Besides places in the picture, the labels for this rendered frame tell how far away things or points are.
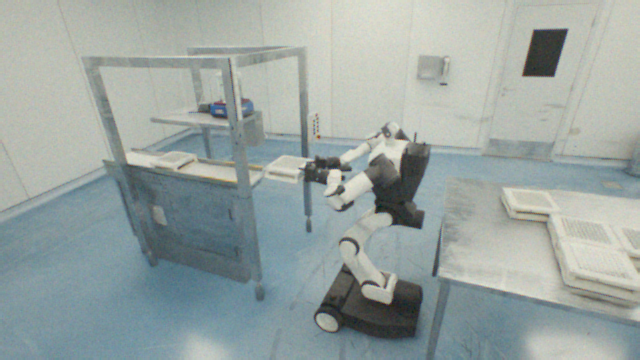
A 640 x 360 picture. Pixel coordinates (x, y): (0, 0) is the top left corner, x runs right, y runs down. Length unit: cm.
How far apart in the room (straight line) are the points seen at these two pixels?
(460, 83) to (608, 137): 216
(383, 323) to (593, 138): 456
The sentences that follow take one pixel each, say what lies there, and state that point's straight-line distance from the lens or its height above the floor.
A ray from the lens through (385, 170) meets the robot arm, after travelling 156.
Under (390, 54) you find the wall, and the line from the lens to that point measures 531.
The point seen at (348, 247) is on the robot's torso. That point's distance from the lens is 207.
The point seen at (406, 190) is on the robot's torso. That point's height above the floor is 109.
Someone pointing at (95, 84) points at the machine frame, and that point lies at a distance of 266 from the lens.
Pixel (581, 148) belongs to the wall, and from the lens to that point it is 602.
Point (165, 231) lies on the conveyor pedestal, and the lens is 303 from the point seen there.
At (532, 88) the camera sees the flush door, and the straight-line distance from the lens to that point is 555.
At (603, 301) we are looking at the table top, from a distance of 173.
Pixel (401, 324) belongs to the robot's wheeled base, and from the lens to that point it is 227.
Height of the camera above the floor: 188
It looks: 26 degrees down
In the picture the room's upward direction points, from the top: 1 degrees counter-clockwise
